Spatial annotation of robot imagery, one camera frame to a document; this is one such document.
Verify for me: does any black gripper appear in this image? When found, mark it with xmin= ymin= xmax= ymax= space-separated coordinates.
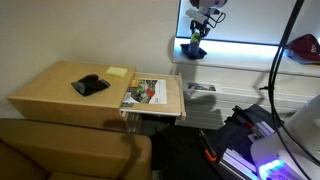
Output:
xmin=189 ymin=19 xmax=212 ymax=40

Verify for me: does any aluminium robot base platform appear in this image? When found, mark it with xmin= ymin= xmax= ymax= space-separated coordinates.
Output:
xmin=218 ymin=148 xmax=263 ymax=180

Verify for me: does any white window sill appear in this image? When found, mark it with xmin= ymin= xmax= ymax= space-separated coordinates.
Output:
xmin=172 ymin=36 xmax=320 ymax=78

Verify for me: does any black plastic tray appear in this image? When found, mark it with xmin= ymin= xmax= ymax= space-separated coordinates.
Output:
xmin=180 ymin=43 xmax=208 ymax=60

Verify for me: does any green and red leaflet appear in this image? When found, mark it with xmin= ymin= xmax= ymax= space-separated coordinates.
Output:
xmin=186 ymin=81 xmax=218 ymax=93

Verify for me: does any brochure with house photos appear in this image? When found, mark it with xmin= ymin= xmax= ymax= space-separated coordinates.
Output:
xmin=122 ymin=78 xmax=168 ymax=105

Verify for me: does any white radiator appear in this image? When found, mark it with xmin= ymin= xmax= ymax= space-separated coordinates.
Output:
xmin=174 ymin=74 xmax=320 ymax=131

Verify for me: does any pale yellow sponge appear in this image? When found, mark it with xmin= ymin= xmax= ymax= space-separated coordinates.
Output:
xmin=105 ymin=66 xmax=129 ymax=78

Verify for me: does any maroon cap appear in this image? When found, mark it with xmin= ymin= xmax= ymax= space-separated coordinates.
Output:
xmin=285 ymin=33 xmax=320 ymax=65

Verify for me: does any orange and black tool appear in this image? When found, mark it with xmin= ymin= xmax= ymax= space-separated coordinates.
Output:
xmin=198 ymin=129 xmax=218 ymax=163

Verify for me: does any black cloth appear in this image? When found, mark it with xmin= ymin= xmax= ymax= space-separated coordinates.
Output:
xmin=70 ymin=73 xmax=111 ymax=98

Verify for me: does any light wooden desk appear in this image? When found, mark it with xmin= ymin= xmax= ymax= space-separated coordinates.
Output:
xmin=6 ymin=59 xmax=138 ymax=132

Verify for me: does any brown sofa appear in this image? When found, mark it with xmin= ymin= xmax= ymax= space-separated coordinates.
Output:
xmin=0 ymin=118 xmax=153 ymax=180

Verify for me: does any black curved cable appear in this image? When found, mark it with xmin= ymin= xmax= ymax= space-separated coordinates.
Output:
xmin=268 ymin=0 xmax=320 ymax=180

